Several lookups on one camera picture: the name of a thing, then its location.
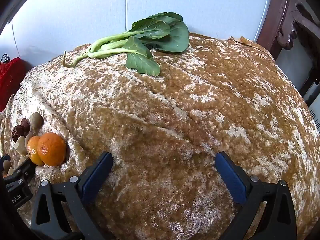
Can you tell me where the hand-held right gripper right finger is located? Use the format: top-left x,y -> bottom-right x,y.
214,151 -> 298,240

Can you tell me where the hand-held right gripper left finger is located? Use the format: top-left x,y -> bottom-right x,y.
30,151 -> 114,240

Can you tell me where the orange mandarin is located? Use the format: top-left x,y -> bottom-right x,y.
27,135 -> 45,166
37,132 -> 67,167

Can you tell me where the dark red jujube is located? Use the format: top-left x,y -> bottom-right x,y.
20,118 -> 31,133
12,125 -> 25,142

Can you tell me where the golden velvet blanket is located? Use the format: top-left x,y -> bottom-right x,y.
0,32 -> 320,240

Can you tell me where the green bok choy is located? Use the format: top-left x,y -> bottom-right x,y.
62,12 -> 190,77

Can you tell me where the dark wooden furniture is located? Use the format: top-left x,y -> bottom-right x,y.
256,0 -> 320,105

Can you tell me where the red drawstring bag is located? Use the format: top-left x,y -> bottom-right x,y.
0,53 -> 27,112

